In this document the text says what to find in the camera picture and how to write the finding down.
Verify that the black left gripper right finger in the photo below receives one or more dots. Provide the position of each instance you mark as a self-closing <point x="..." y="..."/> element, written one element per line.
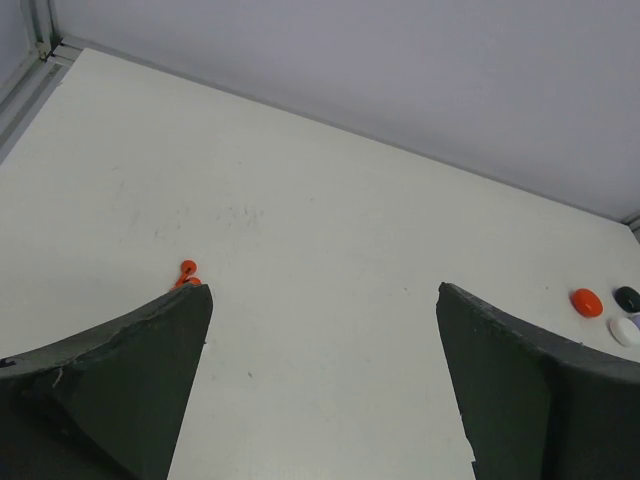
<point x="536" y="405"/>

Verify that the black charging case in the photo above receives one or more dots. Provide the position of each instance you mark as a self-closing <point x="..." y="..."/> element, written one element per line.
<point x="628" y="299"/>

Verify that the orange earbud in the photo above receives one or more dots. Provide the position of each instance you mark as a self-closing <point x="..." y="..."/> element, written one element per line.
<point x="194" y="281"/>
<point x="188" y="269"/>

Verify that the aluminium frame post left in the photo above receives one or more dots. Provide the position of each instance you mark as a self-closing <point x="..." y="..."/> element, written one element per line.
<point x="34" y="59"/>

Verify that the orange charging case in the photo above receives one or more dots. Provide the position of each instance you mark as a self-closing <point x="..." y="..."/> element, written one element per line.
<point x="586" y="303"/>

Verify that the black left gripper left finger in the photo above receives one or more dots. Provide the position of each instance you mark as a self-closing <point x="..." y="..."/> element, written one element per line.
<point x="108" y="402"/>

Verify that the white charging case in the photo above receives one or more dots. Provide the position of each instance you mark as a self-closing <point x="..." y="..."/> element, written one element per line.
<point x="624" y="331"/>

